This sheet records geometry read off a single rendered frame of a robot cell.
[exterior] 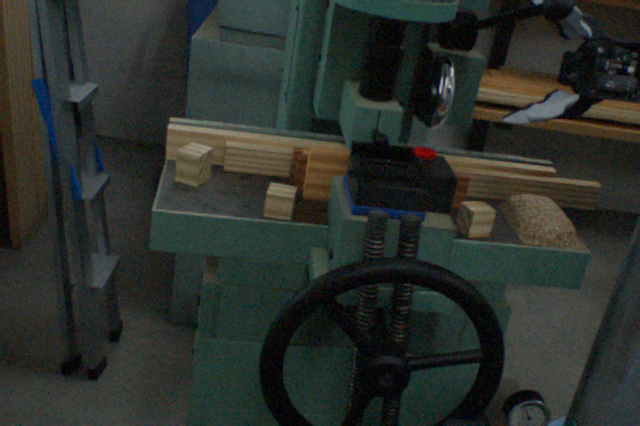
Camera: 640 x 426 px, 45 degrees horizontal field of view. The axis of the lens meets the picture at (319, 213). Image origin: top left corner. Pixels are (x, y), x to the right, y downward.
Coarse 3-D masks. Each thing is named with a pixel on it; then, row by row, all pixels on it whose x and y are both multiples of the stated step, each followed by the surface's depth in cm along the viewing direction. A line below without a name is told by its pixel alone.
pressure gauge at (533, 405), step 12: (516, 396) 111; (528, 396) 110; (540, 396) 111; (504, 408) 112; (516, 408) 109; (528, 408) 110; (540, 408) 110; (516, 420) 111; (528, 420) 111; (540, 420) 111
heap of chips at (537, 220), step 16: (512, 208) 113; (528, 208) 110; (544, 208) 110; (512, 224) 111; (528, 224) 108; (544, 224) 107; (560, 224) 108; (528, 240) 107; (544, 240) 107; (560, 240) 107; (576, 240) 109
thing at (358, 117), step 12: (348, 84) 117; (348, 96) 114; (360, 96) 112; (348, 108) 113; (360, 108) 107; (372, 108) 108; (384, 108) 108; (396, 108) 109; (348, 120) 112; (360, 120) 108; (372, 120) 108; (384, 120) 108; (396, 120) 109; (348, 132) 111; (360, 132) 109; (372, 132) 109; (384, 132) 109; (396, 132) 109; (348, 144) 110; (396, 144) 110
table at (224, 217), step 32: (160, 192) 104; (192, 192) 106; (224, 192) 107; (256, 192) 109; (160, 224) 100; (192, 224) 100; (224, 224) 101; (256, 224) 101; (288, 224) 101; (320, 224) 102; (224, 256) 103; (256, 256) 103; (288, 256) 103; (320, 256) 101; (480, 256) 106; (512, 256) 106; (544, 256) 107; (576, 256) 107; (384, 288) 96; (576, 288) 109
